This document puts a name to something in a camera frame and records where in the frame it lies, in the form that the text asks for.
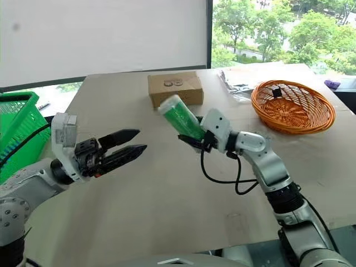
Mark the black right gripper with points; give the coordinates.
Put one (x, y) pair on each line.
(208, 142)

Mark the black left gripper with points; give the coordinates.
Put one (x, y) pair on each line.
(87, 158)

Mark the green bottle with white cap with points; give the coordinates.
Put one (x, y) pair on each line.
(180, 116)

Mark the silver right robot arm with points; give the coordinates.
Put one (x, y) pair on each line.
(272, 164)

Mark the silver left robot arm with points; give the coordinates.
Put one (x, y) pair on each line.
(22, 183)

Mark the green plastic basket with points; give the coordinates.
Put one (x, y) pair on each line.
(30, 119)

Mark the orange wicker basket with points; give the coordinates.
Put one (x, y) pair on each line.
(292, 116)

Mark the brown cardboard box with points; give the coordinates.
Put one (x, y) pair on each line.
(189, 91)

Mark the clear plastic bag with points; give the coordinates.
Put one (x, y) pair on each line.
(233, 83)

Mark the small black cube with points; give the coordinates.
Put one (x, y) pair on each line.
(276, 93)

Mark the white roller blind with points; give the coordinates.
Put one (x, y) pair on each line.
(103, 36)

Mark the small purple object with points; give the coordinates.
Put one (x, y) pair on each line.
(332, 84)

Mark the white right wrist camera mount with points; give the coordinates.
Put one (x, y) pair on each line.
(218, 125)

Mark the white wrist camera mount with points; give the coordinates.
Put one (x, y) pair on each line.
(218, 125)
(62, 147)

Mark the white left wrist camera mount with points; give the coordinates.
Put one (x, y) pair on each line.
(62, 147)

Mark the dark window frame post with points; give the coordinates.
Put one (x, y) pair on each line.
(209, 33)

